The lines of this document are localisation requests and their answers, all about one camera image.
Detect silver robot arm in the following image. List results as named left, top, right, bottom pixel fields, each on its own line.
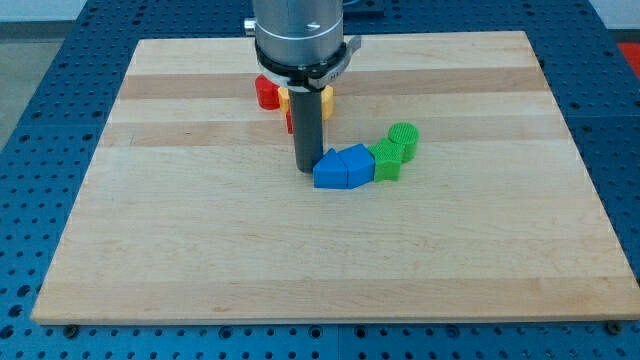
left=248, top=0, right=361, bottom=173

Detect blue triangle block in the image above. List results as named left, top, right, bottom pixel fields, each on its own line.
left=313, top=148, right=348, bottom=189

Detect wooden board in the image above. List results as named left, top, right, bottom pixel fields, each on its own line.
left=32, top=31, right=639, bottom=325

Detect red block behind rod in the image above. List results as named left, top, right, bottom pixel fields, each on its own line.
left=285, top=110, right=293, bottom=134

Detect red round block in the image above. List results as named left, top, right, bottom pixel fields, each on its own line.
left=254, top=75, right=280, bottom=110

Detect green star block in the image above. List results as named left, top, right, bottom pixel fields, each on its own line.
left=368, top=138, right=404, bottom=182

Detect green cylinder block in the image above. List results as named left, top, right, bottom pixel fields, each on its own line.
left=388, top=122, right=420, bottom=163

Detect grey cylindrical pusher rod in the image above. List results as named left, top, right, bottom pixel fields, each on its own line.
left=289, top=91, right=324, bottom=173

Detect yellow block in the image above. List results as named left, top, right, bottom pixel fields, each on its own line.
left=277, top=85, right=334, bottom=121

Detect blue cube block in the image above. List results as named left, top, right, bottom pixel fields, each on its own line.
left=338, top=144, right=375, bottom=189

